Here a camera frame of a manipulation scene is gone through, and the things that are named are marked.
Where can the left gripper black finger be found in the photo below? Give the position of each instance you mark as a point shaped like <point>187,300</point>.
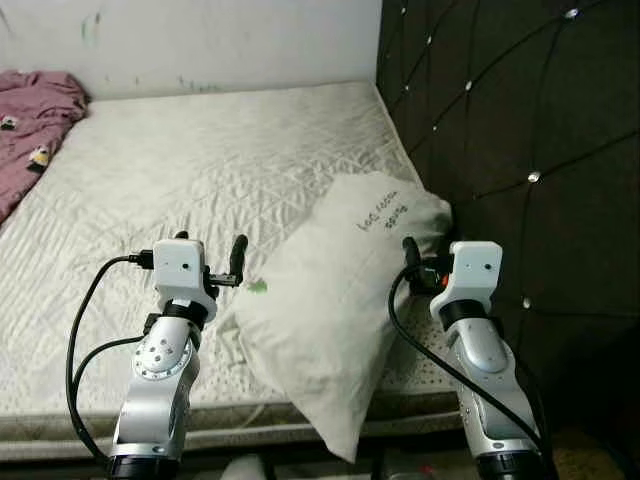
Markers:
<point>238,258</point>
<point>181,236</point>

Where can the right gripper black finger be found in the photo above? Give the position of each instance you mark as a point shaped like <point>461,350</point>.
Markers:
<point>410,255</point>

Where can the cream pillow with green print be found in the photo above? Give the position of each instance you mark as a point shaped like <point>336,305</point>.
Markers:
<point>330,300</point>

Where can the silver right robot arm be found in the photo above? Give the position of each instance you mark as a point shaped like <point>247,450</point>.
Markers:
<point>495,390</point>

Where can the white quilted mattress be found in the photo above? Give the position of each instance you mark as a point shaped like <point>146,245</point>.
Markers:
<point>200,170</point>

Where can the black tufted headboard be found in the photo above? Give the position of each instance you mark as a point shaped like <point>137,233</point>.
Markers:
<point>530,150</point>

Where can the maroon printed blanket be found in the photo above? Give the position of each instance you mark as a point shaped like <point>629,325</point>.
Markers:
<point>35,120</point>

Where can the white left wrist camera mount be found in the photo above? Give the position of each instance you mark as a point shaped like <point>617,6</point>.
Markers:
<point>183,275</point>

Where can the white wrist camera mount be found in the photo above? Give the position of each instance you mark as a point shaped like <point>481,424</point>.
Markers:
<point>183,275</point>
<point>470,275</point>

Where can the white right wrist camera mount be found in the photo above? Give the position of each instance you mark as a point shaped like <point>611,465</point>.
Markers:
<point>470,275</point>

